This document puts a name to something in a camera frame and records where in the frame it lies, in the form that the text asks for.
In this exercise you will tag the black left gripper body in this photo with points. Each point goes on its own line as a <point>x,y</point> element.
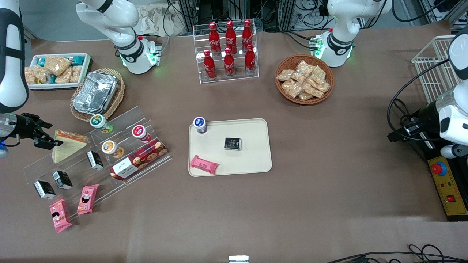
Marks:
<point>425,116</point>

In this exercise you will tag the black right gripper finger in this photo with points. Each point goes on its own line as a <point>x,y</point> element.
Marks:
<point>49,143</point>
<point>44,123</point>

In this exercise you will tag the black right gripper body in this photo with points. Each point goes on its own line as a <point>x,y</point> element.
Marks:
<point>25,126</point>

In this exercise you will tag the triangular sandwich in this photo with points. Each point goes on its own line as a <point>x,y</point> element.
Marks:
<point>71,146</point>

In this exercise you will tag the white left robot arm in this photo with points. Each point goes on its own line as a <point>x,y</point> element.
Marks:
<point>340,22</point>

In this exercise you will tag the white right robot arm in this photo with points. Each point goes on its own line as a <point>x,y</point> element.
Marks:
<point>12,54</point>

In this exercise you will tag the beige plastic tray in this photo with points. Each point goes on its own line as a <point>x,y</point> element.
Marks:
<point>252,153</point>

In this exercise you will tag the small black white carton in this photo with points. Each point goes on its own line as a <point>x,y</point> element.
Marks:
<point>62,179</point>
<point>95,160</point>
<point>44,189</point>

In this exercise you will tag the green lid cup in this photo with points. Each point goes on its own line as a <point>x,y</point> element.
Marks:
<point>99,122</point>

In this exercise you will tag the aluminium foil container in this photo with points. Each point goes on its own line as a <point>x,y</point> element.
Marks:
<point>95,92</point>

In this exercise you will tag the large clear rice cracker pack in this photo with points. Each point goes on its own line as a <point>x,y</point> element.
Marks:
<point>57,65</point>

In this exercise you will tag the orange-lid cup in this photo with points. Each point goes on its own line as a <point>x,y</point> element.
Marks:
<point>110,148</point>

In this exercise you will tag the pink cartoon snack pack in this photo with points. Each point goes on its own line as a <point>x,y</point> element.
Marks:
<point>87,199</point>
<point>60,215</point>

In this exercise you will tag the white rectangular snack bin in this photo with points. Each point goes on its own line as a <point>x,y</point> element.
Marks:
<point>87,65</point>

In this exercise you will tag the teal snack packet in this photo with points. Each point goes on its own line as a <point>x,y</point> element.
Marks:
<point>77,59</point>

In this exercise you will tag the yellow emergency stop box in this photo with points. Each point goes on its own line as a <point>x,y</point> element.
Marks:
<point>448,190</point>

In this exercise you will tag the oval wicker basket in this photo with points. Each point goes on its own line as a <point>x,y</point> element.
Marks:
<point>119,95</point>

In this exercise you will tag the clear acrylic tiered display stand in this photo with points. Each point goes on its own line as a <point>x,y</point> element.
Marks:
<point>126,118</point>

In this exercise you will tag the red lid cup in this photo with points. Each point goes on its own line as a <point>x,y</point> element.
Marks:
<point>140,132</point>

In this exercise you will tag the red cookie box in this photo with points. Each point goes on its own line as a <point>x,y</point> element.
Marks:
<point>140,159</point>

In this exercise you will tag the clear wrapped pastry pack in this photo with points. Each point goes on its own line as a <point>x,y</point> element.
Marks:
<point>318,74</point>
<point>298,77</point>
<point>292,88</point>
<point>285,75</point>
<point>305,96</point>
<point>313,91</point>
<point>305,67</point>
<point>322,87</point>

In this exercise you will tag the round brown wicker basket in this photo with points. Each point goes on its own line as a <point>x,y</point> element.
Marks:
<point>285,62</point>

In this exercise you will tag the blue lid yogurt cup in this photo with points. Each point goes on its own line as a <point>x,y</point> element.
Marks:
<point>200,124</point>

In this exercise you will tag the pink wrapped snack bar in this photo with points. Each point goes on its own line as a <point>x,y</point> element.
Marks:
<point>204,164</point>

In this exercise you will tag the clear acrylic bottle rack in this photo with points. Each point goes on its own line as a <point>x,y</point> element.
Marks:
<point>199,44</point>

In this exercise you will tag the red cola bottle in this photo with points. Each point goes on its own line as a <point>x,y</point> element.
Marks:
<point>214,38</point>
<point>247,34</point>
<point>250,60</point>
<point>230,36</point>
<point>229,64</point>
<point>209,67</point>

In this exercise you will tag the black snack box gold print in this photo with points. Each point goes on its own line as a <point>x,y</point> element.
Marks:
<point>233,144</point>

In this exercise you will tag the small white silver device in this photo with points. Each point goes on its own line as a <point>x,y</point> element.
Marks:
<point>238,259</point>

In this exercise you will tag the aluminium frame rack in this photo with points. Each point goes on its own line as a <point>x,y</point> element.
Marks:
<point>234,11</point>

